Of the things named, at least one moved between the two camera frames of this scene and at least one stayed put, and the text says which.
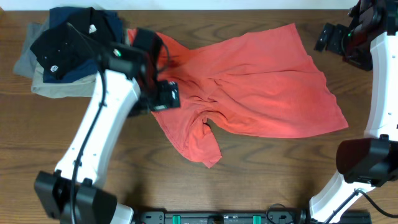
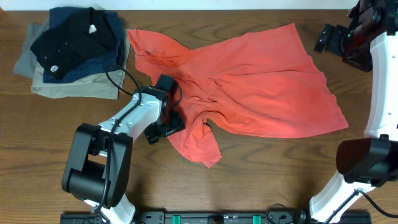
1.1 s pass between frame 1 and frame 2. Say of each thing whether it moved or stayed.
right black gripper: stayed
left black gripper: moved
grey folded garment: stayed
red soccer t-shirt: stayed
